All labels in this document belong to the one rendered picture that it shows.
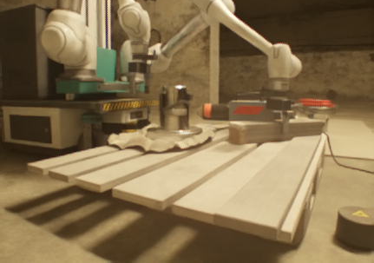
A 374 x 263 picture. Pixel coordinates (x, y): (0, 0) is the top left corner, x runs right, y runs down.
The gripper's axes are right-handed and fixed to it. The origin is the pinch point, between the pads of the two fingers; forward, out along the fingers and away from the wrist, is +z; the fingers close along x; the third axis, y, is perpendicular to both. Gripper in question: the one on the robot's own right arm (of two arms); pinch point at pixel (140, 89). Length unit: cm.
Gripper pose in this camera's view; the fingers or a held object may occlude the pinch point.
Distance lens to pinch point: 136.9
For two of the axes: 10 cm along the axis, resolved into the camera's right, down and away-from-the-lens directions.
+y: -9.2, -0.5, 3.8
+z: 0.0, 9.9, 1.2
